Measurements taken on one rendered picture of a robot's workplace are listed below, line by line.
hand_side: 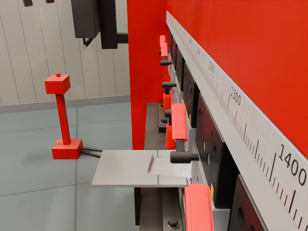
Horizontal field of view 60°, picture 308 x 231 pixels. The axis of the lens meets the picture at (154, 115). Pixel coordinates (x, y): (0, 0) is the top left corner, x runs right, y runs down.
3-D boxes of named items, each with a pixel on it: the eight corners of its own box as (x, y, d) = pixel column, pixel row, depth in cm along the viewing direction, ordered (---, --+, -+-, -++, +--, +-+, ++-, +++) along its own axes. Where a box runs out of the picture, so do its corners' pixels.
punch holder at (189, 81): (179, 129, 65) (183, 61, 58) (214, 129, 65) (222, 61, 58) (187, 164, 51) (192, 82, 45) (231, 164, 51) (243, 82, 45)
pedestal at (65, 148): (59, 148, 282) (46, 71, 248) (83, 148, 282) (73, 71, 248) (53, 159, 263) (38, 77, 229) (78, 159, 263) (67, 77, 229)
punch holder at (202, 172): (190, 181, 47) (196, 91, 40) (239, 181, 47) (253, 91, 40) (206, 258, 33) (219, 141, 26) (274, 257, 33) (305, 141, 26)
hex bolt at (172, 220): (167, 220, 74) (167, 216, 73) (177, 220, 74) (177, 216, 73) (167, 228, 71) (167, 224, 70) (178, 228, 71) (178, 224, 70)
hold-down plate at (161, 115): (157, 108, 155) (157, 103, 154) (167, 108, 155) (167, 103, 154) (158, 132, 127) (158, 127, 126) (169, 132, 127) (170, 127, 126)
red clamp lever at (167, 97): (161, 112, 80) (162, 80, 76) (175, 112, 80) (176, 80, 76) (162, 114, 78) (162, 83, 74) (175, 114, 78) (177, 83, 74)
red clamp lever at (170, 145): (164, 146, 62) (164, 107, 58) (181, 146, 62) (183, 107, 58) (164, 151, 60) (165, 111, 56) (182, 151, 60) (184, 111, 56)
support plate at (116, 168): (102, 152, 90) (102, 150, 89) (180, 152, 90) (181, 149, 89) (91, 187, 73) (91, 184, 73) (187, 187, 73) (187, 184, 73)
